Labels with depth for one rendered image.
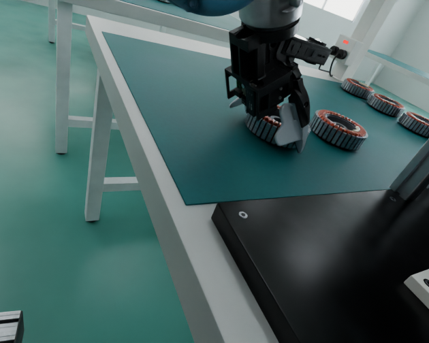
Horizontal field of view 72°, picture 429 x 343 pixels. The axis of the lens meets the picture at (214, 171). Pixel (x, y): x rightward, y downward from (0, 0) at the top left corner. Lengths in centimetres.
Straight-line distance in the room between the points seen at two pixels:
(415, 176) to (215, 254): 33
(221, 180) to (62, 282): 86
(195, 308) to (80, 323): 81
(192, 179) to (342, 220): 18
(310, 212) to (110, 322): 83
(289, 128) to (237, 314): 30
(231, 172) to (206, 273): 16
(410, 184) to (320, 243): 23
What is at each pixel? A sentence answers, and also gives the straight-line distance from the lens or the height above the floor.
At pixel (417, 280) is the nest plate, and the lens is 34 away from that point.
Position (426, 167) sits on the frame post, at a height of 82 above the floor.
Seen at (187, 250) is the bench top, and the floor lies 75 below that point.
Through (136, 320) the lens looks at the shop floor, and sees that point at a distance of 107.
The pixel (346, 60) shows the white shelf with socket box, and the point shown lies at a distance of 129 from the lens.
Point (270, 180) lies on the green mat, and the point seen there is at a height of 75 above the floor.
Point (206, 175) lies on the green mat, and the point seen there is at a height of 75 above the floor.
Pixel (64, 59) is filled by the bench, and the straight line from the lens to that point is 142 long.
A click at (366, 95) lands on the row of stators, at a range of 119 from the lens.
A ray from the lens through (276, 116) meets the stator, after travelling 54.
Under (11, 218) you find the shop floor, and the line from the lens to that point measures 133.
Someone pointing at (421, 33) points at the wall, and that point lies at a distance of 794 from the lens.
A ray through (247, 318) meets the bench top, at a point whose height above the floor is 75.
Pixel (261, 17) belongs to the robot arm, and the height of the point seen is 92.
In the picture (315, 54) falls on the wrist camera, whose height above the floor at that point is 90.
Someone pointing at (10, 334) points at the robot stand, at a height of 23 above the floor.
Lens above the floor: 95
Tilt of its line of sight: 33 degrees down
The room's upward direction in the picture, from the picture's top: 21 degrees clockwise
